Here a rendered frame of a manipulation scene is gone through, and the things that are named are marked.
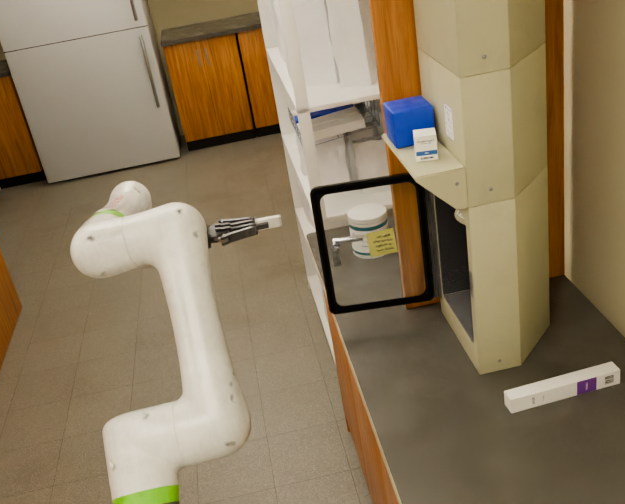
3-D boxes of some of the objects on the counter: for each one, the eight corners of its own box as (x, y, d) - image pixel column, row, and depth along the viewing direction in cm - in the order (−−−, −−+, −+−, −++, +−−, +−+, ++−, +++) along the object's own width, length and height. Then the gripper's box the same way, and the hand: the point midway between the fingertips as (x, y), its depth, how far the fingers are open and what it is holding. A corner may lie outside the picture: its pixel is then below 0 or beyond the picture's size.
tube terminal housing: (523, 292, 226) (514, 28, 191) (573, 354, 197) (574, 55, 162) (441, 311, 224) (416, 47, 189) (479, 375, 196) (460, 78, 160)
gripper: (192, 235, 201) (281, 217, 203) (191, 215, 213) (276, 198, 214) (198, 260, 204) (286, 242, 206) (196, 239, 216) (280, 222, 218)
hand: (268, 222), depth 210 cm, fingers closed
